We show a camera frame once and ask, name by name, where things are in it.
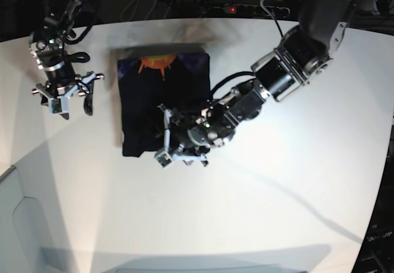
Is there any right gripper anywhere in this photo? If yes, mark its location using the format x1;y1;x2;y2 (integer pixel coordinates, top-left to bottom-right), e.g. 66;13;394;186
31;71;105;120

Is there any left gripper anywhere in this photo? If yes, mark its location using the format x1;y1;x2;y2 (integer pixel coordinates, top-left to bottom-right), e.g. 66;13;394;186
153;104;209;166

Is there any black T-shirt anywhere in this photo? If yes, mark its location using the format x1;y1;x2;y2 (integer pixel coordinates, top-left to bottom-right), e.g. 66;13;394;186
117;52;211;157

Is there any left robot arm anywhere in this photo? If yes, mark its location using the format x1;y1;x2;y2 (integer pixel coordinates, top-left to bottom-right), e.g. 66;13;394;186
155;0;357;168

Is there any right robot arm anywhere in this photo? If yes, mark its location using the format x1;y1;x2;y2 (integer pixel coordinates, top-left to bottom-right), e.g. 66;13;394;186
29;0;104;120

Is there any black power strip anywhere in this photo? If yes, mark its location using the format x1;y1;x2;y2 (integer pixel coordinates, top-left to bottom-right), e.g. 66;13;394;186
212;4;291;20

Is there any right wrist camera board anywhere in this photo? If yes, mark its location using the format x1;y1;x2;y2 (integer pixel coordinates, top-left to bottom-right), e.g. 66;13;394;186
48;96;69;114

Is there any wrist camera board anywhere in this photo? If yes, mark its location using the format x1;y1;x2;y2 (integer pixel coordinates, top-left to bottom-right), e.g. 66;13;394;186
155;149;174;169
48;96;69;114

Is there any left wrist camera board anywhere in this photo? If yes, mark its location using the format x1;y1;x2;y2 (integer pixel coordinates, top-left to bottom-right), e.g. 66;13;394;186
155;149;174;169

